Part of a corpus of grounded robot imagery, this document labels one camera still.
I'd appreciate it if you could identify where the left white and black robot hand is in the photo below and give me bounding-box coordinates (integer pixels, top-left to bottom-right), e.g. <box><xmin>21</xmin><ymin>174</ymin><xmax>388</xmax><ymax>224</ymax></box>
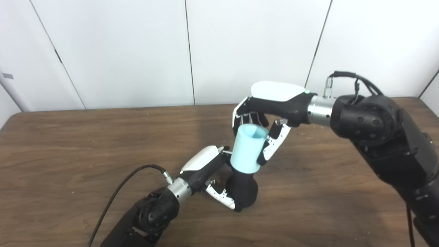
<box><xmin>178</xmin><ymin>145</ymin><xmax>240</xmax><ymax>211</ymax></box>

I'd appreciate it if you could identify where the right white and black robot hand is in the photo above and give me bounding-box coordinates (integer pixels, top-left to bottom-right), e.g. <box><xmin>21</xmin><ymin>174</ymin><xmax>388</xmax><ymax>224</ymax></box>
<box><xmin>232</xmin><ymin>81</ymin><xmax>318</xmax><ymax>166</ymax></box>

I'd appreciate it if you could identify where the light-blue hose piece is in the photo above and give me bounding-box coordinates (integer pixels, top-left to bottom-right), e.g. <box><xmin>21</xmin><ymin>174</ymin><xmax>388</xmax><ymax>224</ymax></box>
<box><xmin>230</xmin><ymin>124</ymin><xmax>269</xmax><ymax>174</ymax></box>

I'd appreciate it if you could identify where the black flared nozzle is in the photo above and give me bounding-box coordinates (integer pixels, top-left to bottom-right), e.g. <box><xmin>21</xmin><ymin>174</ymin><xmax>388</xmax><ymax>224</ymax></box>
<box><xmin>225</xmin><ymin>165</ymin><xmax>258</xmax><ymax>212</ymax></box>

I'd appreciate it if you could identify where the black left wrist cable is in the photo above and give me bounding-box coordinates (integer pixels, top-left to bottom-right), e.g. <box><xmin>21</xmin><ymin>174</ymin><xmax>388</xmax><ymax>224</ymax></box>
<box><xmin>86</xmin><ymin>164</ymin><xmax>174</xmax><ymax>247</ymax></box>

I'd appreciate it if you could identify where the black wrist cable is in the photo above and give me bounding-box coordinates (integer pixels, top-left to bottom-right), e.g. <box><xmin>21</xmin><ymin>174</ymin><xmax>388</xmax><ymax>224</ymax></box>
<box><xmin>322</xmin><ymin>71</ymin><xmax>414</xmax><ymax>247</ymax></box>
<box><xmin>86</xmin><ymin>164</ymin><xmax>174</xmax><ymax>247</ymax></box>

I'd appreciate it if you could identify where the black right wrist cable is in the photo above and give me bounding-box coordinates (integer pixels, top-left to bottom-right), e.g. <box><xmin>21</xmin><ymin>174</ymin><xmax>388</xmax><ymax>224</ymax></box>
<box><xmin>322</xmin><ymin>71</ymin><xmax>414</xmax><ymax>247</ymax></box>

